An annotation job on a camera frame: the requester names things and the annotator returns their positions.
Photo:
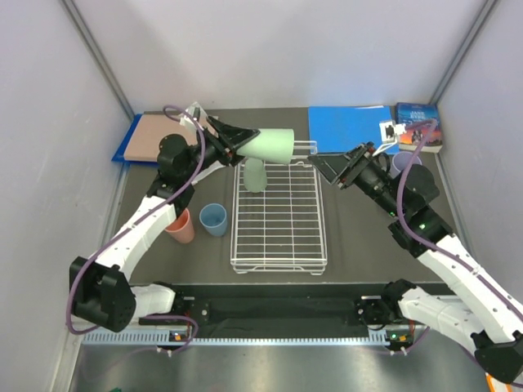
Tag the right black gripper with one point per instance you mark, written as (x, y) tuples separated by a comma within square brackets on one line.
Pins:
[(365, 155)]

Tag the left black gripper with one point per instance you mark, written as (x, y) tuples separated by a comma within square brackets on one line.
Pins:
[(233, 137)]

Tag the green cup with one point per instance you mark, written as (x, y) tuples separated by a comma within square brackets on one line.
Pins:
[(254, 175), (273, 145)]

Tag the purple cup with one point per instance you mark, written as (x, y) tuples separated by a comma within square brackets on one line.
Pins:
[(399, 162)]

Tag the blue cup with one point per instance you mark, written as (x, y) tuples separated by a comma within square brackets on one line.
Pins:
[(213, 217)]

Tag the pink cup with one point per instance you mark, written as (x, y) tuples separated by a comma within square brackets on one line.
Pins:
[(182, 229)]

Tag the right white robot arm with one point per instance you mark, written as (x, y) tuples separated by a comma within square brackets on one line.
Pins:
[(488, 321)]

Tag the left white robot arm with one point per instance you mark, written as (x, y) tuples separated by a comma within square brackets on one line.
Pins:
[(99, 288)]

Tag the brown cardboard board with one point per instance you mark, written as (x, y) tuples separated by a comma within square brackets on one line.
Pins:
[(146, 135)]

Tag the Jane Eyre paperback book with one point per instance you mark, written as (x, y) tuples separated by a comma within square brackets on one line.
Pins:
[(417, 120)]

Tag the blue folder under board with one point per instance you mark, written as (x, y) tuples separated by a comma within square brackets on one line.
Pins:
[(119, 154)]

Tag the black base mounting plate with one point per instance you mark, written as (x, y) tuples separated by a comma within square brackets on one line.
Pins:
[(209, 305)]

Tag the white wire dish rack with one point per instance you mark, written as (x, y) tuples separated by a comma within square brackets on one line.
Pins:
[(282, 228)]

